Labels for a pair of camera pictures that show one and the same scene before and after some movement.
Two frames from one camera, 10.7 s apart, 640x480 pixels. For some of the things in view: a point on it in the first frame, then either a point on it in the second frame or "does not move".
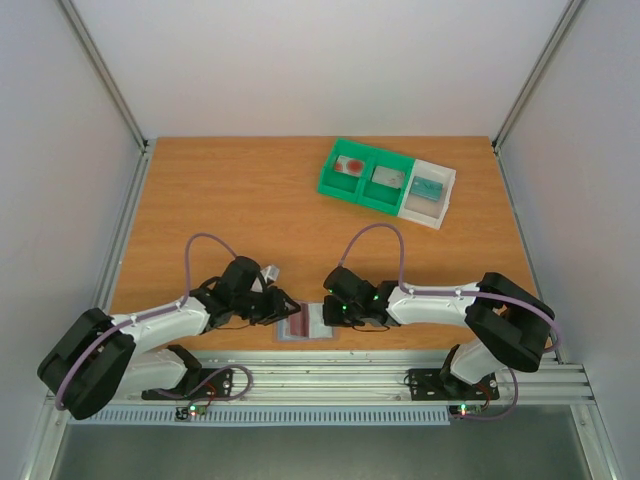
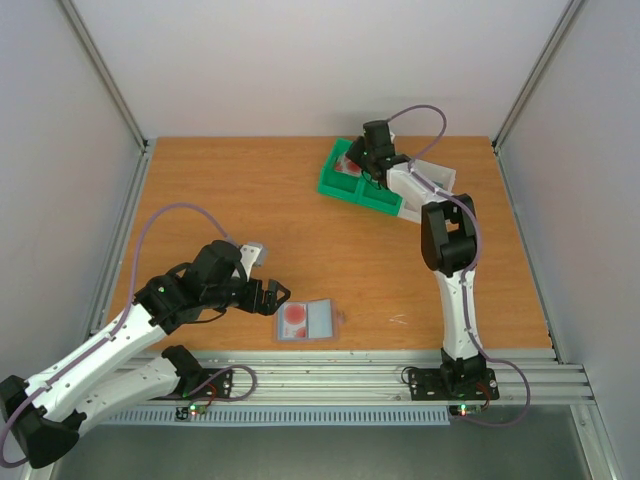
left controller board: (192, 410) does not move
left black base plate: (200, 384) does not move
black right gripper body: (333, 310) -> (358, 151)
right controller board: (466, 409) does not move
